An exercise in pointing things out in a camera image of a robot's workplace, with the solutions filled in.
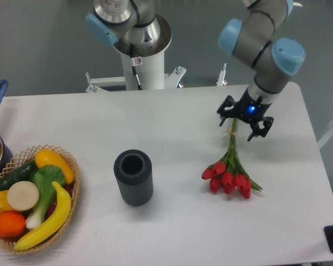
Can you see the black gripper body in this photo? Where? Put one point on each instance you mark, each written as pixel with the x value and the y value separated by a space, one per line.
pixel 252 106

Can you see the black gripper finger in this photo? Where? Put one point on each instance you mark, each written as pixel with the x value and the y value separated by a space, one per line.
pixel 257 130
pixel 227 109

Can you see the red tulip bouquet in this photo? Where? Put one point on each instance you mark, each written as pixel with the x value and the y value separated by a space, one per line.
pixel 228 173

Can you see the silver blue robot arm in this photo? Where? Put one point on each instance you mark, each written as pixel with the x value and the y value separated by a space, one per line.
pixel 249 40

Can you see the dark grey ribbed vase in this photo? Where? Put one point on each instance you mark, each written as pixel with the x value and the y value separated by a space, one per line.
pixel 133 173

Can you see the red fruit in basket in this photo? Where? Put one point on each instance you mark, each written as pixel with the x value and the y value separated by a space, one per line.
pixel 52 208

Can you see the yellow squash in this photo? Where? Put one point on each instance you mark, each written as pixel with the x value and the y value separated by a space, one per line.
pixel 48 157

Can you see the green white leek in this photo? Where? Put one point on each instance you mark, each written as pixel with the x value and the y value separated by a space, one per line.
pixel 43 179

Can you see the yellow banana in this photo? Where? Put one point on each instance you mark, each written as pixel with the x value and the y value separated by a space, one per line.
pixel 51 225

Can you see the woven wicker basket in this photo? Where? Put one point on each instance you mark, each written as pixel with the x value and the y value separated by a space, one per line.
pixel 25 157

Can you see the green cucumber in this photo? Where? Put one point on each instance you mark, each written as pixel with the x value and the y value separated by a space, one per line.
pixel 22 173

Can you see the beige round disc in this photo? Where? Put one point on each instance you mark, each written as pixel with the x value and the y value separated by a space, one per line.
pixel 23 196

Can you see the orange fruit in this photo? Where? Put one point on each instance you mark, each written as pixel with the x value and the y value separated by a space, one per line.
pixel 12 224

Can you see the white table clamp bracket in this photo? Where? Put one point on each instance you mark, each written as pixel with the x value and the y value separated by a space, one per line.
pixel 171 81

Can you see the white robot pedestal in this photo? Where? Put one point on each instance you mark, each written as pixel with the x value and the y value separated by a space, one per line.
pixel 142 53

